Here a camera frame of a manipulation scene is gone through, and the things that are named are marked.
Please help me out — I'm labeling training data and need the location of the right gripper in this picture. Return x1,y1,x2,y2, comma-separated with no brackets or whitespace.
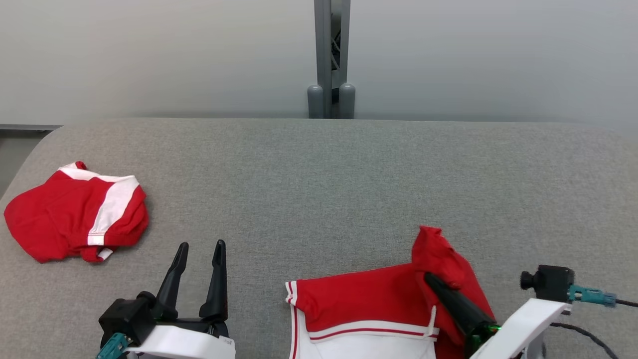
424,272,571,359

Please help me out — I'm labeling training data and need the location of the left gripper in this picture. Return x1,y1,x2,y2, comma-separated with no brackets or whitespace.
125,239,236,359

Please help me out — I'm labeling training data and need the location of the red basketball jersey white trim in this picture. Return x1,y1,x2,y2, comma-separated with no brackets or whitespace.
285,225,499,359

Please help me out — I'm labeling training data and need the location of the red shorts white stripe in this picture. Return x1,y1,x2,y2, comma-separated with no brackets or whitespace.
3,161,150,264

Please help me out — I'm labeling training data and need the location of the grey fabric sofa seat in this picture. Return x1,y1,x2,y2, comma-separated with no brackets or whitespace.
0,118,638,359

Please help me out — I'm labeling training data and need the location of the left teal plug black cable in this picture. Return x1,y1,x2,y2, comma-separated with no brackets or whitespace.
96,333,131,359

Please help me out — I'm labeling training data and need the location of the teal plug black cable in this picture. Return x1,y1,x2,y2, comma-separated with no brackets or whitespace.
96,333,131,359
551,285,638,359

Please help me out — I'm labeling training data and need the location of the right teal plug black cable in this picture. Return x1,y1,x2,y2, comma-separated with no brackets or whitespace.
551,285,638,359

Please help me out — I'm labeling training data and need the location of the grey metal partition post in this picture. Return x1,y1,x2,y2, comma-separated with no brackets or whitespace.
307,0,356,119

